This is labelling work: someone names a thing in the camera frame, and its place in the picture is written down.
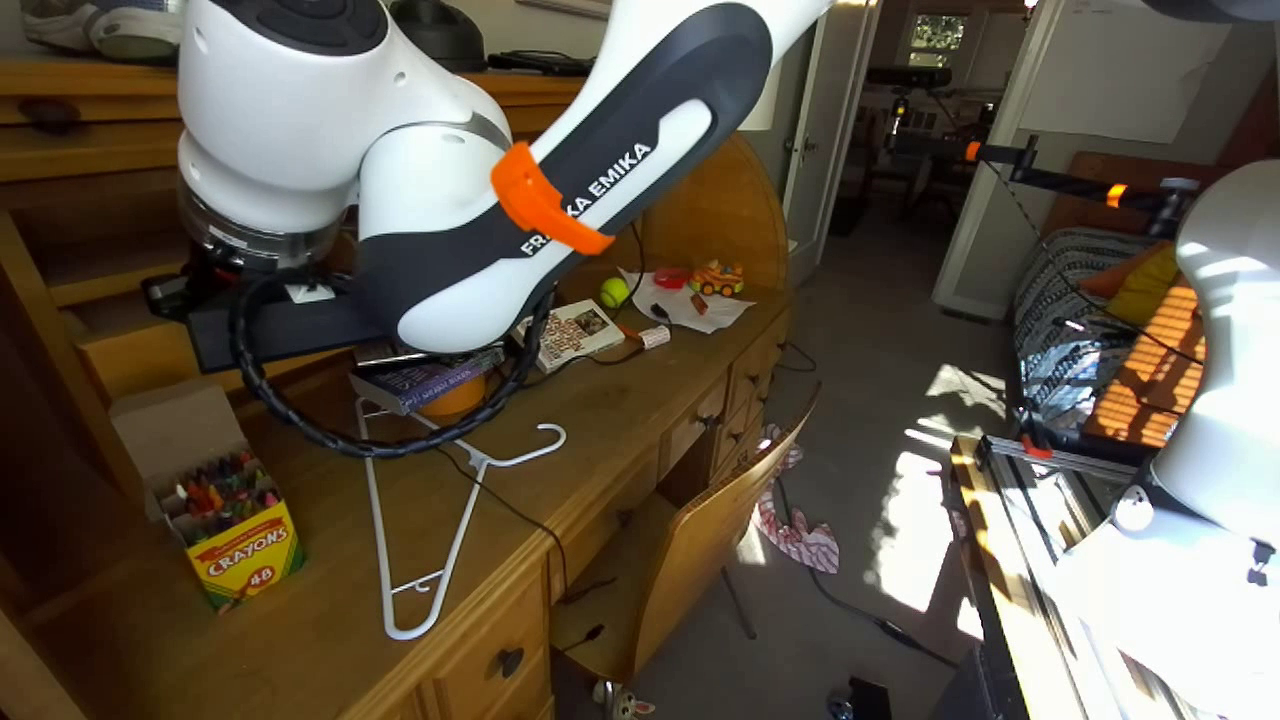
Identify small picture book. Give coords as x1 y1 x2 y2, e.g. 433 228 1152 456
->
531 298 626 376

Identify white paper sheet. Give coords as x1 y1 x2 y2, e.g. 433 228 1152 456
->
625 265 759 339

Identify orange red small toys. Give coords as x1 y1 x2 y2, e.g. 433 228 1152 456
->
683 255 750 303

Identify wooden chair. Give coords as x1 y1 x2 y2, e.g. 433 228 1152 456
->
549 398 824 689

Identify purple book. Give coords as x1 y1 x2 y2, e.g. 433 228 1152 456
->
346 350 527 429

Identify red white patterned cloth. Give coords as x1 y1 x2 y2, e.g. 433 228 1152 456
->
754 483 848 581

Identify white door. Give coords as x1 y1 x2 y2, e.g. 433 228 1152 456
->
778 0 883 290

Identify wooden desk with drawers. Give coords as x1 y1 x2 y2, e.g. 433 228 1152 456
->
0 54 824 720

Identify Crayola crayon box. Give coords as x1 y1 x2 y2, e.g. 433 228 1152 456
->
106 382 313 617

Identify white cabinet panel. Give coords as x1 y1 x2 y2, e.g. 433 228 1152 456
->
928 0 1265 328

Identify orange cushion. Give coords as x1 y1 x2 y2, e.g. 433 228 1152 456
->
1080 239 1210 454

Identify white table with sunlight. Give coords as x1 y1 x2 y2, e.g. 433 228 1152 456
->
948 432 1280 720

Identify white rounded machine housing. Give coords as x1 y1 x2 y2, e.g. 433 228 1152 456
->
1141 157 1280 545

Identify white sneaker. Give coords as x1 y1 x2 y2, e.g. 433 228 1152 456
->
16 0 189 66

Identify orange strap on arm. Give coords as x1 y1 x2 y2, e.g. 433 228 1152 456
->
489 140 614 259

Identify white wire clothes hanger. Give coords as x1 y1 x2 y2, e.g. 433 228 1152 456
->
346 388 570 648

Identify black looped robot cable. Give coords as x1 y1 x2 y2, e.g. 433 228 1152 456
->
228 265 552 464

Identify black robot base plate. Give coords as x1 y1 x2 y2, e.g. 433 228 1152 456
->
180 279 391 382

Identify orange wire basket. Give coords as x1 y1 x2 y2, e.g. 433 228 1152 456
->
1009 221 1210 454

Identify black bicycle handlebar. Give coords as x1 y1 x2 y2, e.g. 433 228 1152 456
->
960 129 1205 224

